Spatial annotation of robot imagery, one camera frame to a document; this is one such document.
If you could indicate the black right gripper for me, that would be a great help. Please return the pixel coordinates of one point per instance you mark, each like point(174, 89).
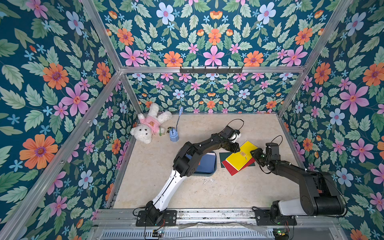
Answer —
point(259, 154)

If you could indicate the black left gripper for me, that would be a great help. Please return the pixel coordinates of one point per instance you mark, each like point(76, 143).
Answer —
point(235, 148)

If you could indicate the yellow envelope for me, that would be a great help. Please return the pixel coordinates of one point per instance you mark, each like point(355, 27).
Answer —
point(236, 161)

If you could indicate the dark blue envelope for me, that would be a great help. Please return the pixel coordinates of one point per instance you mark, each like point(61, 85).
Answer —
point(205, 163)

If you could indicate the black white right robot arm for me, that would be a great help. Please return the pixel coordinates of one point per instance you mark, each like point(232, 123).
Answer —
point(318, 194)

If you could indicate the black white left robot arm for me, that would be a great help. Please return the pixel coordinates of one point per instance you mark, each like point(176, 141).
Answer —
point(186, 163)

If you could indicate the dark teal storage box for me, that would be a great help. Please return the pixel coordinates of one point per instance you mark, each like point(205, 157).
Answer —
point(207, 165)

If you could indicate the dark green envelope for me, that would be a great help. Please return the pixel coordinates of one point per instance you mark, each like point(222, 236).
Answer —
point(223, 156)

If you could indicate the right green circuit board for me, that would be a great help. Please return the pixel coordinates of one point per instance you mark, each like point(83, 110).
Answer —
point(280, 234)

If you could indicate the green circuit board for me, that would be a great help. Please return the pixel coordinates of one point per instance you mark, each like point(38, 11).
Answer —
point(280, 234)
point(157, 234)

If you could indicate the white teddy bear pink shirt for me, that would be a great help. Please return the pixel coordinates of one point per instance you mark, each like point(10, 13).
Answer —
point(151, 124)

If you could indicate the left green circuit board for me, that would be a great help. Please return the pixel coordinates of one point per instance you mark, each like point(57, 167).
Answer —
point(157, 234)

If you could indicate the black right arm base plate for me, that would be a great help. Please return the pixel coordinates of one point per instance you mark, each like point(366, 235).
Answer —
point(265, 217)

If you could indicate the metal hook rail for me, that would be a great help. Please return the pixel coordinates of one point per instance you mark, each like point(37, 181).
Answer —
point(211, 70)

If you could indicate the aluminium front rail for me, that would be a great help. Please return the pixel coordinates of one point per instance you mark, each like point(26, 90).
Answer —
point(211, 224)

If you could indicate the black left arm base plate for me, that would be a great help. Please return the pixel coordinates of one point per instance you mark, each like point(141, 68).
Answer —
point(164, 219)

